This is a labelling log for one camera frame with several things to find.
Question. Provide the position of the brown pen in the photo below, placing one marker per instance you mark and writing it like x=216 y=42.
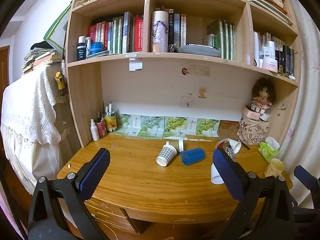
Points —
x=244 y=145

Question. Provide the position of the yellow wall clip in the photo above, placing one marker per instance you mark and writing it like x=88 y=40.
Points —
x=202 y=93

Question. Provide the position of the grey fabric pouch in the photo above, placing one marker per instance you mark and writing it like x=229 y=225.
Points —
x=200 y=50

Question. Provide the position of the blue plastic cup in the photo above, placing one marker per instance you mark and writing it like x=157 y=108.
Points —
x=193 y=156

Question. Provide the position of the wooden bookshelf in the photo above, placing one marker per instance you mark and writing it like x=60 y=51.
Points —
x=85 y=92

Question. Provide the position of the yellow pen holder box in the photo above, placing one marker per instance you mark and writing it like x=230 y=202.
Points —
x=111 y=122

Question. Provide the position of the red pen can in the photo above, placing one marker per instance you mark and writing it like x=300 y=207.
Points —
x=101 y=129

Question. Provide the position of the cream yellow cup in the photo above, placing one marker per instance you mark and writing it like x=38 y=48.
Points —
x=274 y=168

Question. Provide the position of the white curtain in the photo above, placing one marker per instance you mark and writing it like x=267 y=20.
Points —
x=310 y=80

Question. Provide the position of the white plastic cup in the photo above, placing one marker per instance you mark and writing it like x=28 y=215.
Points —
x=215 y=177

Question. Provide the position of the brown-haired rag doll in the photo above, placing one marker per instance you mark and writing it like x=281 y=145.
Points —
x=263 y=95

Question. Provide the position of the white paper strip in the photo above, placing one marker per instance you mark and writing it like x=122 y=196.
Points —
x=181 y=144

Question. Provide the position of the checkered paper cup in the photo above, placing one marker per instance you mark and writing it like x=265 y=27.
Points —
x=166 y=155

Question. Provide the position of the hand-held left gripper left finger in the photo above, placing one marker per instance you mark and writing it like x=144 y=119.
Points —
x=93 y=170

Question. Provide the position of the stack of old books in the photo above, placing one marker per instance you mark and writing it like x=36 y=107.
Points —
x=41 y=57

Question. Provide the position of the row of dark white books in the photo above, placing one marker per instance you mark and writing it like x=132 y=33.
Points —
x=177 y=30

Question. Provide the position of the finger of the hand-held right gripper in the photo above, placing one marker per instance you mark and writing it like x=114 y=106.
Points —
x=307 y=213
x=305 y=177

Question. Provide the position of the patterned fabric basket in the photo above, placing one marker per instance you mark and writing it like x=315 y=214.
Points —
x=253 y=131

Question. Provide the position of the row of cosmetic boxes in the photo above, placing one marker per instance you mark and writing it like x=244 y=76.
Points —
x=285 y=55

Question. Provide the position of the white printed paper cup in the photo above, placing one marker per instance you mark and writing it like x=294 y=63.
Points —
x=235 y=147

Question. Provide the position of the red brown wall sticker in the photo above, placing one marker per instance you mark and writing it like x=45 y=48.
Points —
x=185 y=71

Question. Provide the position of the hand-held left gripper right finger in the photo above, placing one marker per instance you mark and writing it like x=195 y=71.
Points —
x=230 y=175

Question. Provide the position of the yellow black hanging tool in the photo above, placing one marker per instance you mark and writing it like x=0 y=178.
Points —
x=60 y=80

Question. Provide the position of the row of red green books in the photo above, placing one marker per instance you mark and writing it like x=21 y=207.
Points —
x=117 y=33

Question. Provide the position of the brown cardboard piece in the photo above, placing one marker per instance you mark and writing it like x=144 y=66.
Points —
x=228 y=128

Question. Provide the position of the wooden desk drawer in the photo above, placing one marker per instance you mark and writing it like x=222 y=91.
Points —
x=107 y=212

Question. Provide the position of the pale pink lotion bottle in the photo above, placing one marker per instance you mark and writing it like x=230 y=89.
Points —
x=270 y=64

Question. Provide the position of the blue jar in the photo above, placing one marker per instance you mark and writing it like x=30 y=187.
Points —
x=96 y=48

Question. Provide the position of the black bottle white cap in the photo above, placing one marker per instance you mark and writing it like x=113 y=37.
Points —
x=81 y=50

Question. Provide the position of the white paper card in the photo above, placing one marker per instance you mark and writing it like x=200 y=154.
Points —
x=135 y=64

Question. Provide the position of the small white spray bottle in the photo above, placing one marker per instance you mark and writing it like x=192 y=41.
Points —
x=88 y=45

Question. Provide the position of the floral printed paper tube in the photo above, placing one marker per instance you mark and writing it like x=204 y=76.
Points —
x=160 y=31

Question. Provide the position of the brown wooden door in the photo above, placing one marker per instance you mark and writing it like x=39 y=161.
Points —
x=3 y=67

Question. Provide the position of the green framed board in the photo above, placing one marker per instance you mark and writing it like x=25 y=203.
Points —
x=56 y=33

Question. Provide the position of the green leaf printed paper strip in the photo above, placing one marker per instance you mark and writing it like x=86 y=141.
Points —
x=175 y=126

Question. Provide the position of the green tissue pack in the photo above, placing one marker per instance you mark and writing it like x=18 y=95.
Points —
x=268 y=152

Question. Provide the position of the white lace cloth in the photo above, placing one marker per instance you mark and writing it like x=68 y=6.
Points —
x=27 y=110

